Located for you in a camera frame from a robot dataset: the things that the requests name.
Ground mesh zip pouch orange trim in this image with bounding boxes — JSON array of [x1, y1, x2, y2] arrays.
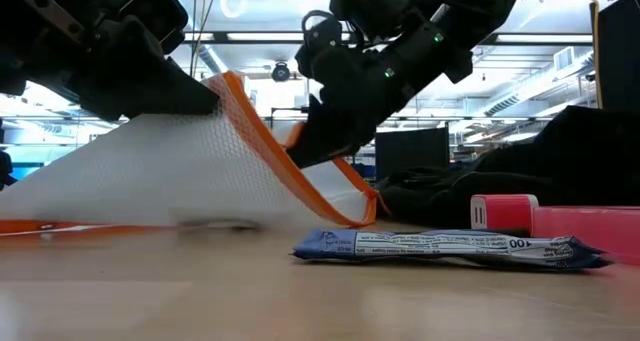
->
[[0, 70, 384, 237]]

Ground person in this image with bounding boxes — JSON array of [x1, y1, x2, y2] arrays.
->
[[0, 150, 16, 190]]

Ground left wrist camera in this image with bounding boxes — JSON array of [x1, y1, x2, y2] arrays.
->
[[118, 0, 189, 55]]

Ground black backpack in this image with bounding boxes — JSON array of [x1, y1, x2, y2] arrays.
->
[[377, 105, 640, 228]]

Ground pink round item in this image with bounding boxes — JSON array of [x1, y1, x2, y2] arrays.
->
[[530, 205, 640, 266]]

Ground black backdrop panel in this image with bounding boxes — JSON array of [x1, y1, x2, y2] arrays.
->
[[589, 0, 640, 112]]

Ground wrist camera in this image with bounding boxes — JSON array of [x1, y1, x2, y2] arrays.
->
[[118, 0, 189, 55], [294, 10, 347, 80]]

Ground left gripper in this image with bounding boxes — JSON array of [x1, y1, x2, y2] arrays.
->
[[0, 0, 221, 122]]

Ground white ring ceiling lamp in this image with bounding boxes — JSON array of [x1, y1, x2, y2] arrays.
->
[[219, 0, 249, 20]]

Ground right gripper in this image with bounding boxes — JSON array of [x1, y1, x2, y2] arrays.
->
[[287, 23, 451, 170]]

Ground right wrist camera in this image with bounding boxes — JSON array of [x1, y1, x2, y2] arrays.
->
[[294, 10, 347, 80]]

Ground black monitor screen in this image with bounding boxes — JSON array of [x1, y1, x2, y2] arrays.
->
[[374, 126, 450, 182]]

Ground round black ceiling lamp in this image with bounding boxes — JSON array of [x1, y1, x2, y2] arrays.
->
[[271, 61, 292, 83]]

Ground blue white snack bar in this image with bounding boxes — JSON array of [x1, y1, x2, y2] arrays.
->
[[292, 228, 614, 271]]

